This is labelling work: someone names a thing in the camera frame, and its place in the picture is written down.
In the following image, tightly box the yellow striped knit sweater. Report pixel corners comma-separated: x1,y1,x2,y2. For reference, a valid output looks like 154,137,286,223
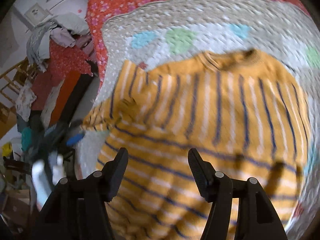
82,50,311,239

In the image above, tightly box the quilted heart pattern blanket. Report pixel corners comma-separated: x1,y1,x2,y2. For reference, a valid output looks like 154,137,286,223
75,0,320,235

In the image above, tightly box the wooden chair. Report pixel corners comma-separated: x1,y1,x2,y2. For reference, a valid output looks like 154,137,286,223
1,57,37,124

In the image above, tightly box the pile of clothes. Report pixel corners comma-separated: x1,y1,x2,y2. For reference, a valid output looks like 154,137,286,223
15,12,96,122

